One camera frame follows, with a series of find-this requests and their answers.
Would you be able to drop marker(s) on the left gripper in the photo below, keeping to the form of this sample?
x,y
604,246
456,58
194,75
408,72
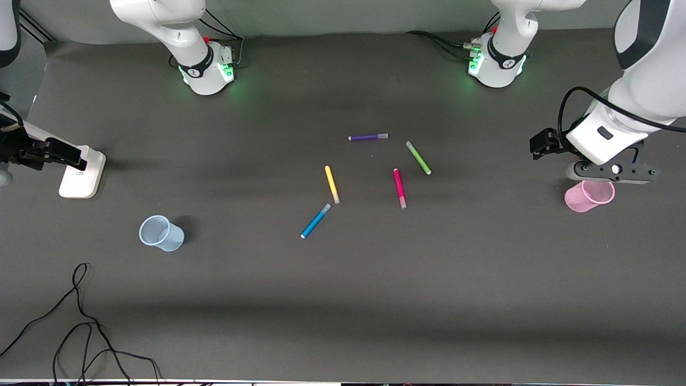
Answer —
x,y
547,142

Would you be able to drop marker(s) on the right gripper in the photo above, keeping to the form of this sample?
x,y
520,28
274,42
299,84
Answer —
x,y
16,147

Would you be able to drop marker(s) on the pink marker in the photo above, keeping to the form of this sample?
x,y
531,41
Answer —
x,y
399,185

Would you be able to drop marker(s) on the blue marker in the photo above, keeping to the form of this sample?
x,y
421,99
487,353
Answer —
x,y
316,220

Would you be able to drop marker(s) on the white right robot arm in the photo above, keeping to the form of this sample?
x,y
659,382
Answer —
x,y
182,32

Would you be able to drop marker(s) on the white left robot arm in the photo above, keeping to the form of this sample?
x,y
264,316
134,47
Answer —
x,y
654,80

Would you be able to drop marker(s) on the white desk lamp stand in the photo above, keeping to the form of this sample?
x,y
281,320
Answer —
x,y
80,179

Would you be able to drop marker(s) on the translucent pink plastic cup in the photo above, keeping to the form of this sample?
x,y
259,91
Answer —
x,y
584,198

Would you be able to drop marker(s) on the translucent blue plastic cup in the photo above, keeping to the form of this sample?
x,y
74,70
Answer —
x,y
166,238

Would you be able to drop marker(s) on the green marker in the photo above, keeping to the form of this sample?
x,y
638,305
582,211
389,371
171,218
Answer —
x,y
418,157

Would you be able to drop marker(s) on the purple marker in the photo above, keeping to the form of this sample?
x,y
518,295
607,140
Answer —
x,y
367,137

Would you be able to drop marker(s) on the yellow marker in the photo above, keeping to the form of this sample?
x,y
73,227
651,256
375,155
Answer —
x,y
332,184

